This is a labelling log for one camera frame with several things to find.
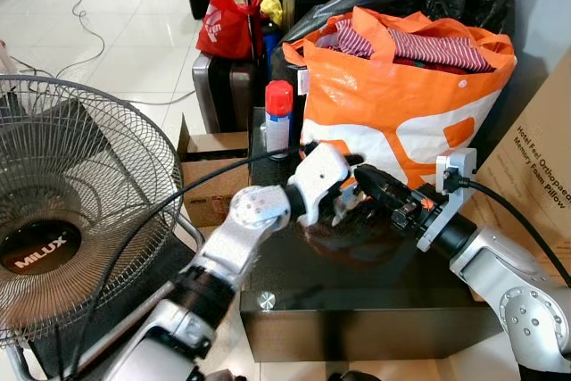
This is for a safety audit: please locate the orange white shopping bag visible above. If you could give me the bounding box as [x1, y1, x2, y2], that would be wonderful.
[283, 6, 518, 190]

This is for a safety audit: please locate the white spray can red cap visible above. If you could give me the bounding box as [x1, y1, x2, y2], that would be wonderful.
[264, 80, 295, 161]

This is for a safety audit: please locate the black glass top table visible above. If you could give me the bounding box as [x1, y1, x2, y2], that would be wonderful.
[239, 109, 536, 364]

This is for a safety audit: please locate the tall cardboard pillow box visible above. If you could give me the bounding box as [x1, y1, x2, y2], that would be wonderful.
[464, 55, 571, 261]

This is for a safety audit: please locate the small low cardboard box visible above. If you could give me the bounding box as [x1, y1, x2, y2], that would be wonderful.
[177, 118, 255, 228]

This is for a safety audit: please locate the red white striped clothing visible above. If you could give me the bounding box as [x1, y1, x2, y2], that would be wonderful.
[317, 22, 494, 75]

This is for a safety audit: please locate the dark suitcase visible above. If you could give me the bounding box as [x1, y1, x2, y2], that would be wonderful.
[192, 51, 269, 134]

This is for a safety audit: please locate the small yellow item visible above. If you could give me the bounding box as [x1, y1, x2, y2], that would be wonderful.
[259, 0, 285, 27]

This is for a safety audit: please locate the dark robot right foot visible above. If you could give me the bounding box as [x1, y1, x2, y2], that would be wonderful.
[327, 369, 385, 381]

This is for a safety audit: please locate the dark robot foot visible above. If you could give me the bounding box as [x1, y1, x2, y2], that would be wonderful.
[327, 369, 385, 381]
[203, 370, 247, 381]

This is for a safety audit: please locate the red plastic bag white print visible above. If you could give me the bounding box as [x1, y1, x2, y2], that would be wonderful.
[196, 0, 262, 62]

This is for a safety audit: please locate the dark robot left foot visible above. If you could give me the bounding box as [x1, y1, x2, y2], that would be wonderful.
[203, 370, 247, 381]

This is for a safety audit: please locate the black MILUX floor fan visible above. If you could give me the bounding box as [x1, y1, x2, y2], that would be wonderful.
[0, 75, 204, 381]

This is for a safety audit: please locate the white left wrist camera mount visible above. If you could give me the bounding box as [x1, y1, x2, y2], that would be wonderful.
[285, 142, 352, 227]

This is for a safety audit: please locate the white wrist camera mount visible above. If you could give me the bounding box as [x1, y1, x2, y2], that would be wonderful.
[416, 148, 479, 253]
[285, 142, 352, 227]

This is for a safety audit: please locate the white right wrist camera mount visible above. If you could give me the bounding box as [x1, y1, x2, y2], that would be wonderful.
[416, 148, 479, 253]

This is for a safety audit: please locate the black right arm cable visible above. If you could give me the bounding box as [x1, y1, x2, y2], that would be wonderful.
[446, 176, 571, 286]

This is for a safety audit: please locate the thin dark floor cable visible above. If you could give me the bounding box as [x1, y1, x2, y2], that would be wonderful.
[58, 0, 197, 105]

